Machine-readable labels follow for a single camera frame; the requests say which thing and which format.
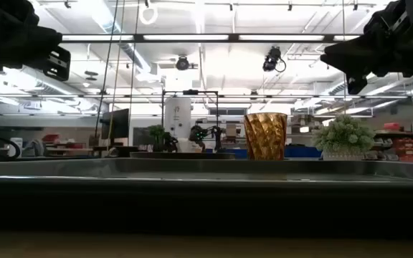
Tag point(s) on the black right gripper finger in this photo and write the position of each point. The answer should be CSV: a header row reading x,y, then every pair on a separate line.
x,y
356,84
350,55

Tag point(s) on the black background robot arm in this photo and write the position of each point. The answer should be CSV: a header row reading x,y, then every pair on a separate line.
x,y
199,133

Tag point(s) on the red box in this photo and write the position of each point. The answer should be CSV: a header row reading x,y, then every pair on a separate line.
x,y
391,126

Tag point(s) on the black computer monitor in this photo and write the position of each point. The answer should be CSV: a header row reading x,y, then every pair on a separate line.
x,y
117,123

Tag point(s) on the round black ceiling camera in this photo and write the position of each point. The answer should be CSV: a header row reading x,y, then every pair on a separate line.
x,y
182,63

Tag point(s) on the pale green plant white pot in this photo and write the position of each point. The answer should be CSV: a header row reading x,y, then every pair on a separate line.
x,y
342,138

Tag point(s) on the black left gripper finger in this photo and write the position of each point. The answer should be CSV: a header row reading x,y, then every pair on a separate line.
x,y
60,64

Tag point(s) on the red bin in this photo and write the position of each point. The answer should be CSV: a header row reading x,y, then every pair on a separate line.
x,y
50,138

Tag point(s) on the dark green potted plant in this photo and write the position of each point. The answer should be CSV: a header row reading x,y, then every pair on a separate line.
x,y
158,134

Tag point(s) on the black round plate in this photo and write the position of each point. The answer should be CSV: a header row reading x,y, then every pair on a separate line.
x,y
181,155

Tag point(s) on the white container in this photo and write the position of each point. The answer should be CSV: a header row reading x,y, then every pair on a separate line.
x,y
15,147

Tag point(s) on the blue storage bin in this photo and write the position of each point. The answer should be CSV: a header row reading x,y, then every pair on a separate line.
x,y
303,152

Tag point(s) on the dark metal serving tray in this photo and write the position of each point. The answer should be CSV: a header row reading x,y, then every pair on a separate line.
x,y
206,200

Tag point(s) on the overhead light bar frame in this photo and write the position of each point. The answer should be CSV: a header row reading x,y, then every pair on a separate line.
x,y
192,37

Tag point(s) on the gold faceted cup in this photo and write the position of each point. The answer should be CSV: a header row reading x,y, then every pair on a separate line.
x,y
265,136

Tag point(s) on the black metal rig frame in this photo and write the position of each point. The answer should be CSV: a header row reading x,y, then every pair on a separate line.
x,y
190,92

